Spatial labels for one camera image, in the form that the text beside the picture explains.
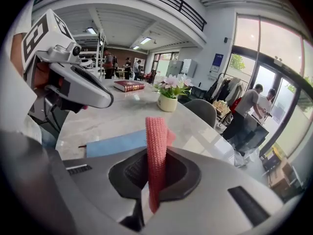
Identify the person's left forearm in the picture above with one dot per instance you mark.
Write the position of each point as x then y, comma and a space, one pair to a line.
17, 48

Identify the red bag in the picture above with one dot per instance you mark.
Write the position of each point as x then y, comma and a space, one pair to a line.
236, 104

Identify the cream pot with pink flowers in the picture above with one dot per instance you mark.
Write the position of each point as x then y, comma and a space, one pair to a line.
170, 92

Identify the black flat screen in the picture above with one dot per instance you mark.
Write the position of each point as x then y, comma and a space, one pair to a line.
256, 133

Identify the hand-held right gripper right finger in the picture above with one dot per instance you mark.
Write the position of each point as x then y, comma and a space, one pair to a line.
215, 204

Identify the person's left hand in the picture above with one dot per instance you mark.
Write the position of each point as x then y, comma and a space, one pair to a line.
41, 76

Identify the ceiling light panel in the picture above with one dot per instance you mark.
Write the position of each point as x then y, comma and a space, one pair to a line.
91, 30
136, 47
145, 40

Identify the thick red book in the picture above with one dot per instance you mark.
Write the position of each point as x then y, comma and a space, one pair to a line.
129, 85

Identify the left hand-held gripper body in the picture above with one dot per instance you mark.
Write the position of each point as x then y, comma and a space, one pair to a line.
36, 35

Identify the black balcony railing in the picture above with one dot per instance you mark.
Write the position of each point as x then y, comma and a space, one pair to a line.
181, 6

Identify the cardboard box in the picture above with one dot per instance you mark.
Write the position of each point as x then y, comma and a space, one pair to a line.
281, 175

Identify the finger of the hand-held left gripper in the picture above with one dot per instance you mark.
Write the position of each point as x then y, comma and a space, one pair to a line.
90, 87
73, 105

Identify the blue wall poster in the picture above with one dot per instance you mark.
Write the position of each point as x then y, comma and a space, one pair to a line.
218, 62

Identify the white wall cabinet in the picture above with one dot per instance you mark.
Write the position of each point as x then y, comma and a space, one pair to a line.
189, 68

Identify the white shelf rack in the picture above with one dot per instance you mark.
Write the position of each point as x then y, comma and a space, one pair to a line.
101, 57

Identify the grey chair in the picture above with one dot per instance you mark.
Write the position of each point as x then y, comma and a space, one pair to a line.
203, 110

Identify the person's blue jeans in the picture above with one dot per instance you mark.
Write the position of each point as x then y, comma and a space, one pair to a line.
49, 139

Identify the blue notebook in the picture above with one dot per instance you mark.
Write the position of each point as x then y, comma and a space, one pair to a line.
115, 144

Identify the pink knitted cloth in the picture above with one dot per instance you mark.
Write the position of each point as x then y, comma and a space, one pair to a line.
156, 155

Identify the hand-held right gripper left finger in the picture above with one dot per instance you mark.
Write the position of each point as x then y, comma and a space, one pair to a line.
97, 192

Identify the clothes rack with garments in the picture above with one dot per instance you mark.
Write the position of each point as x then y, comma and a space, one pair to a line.
227, 89

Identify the person's white shirt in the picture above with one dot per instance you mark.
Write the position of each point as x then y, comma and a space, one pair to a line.
17, 99

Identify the grey metal cabinet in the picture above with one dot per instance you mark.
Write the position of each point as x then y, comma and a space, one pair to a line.
174, 68

